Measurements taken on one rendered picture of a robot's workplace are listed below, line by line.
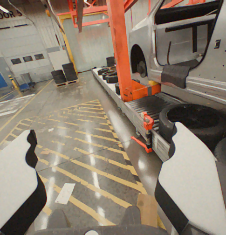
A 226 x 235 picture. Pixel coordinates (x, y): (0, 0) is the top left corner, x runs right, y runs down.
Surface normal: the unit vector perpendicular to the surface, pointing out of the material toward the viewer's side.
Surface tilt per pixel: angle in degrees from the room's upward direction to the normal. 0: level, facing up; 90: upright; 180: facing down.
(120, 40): 90
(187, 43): 87
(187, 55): 51
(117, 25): 90
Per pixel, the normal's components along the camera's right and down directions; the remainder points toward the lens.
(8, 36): 0.27, 0.44
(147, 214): -0.18, -0.85
